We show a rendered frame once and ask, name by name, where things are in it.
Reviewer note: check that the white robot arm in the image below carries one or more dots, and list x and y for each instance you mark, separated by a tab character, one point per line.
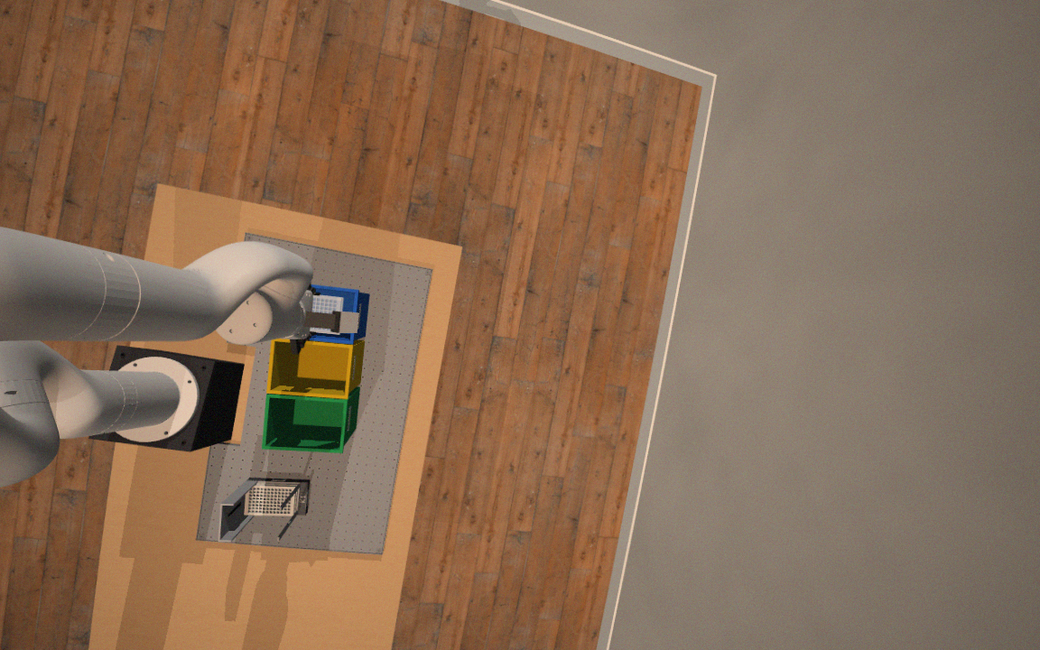
53	290

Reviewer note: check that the green open-top bin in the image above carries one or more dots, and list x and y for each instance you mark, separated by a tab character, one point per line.
306	423

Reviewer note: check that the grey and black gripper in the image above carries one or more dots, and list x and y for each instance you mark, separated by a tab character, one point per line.
304	333

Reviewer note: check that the blue box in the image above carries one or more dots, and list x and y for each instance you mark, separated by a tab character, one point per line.
352	298

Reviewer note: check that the yellow open-top bin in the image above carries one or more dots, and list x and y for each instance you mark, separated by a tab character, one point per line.
318	371

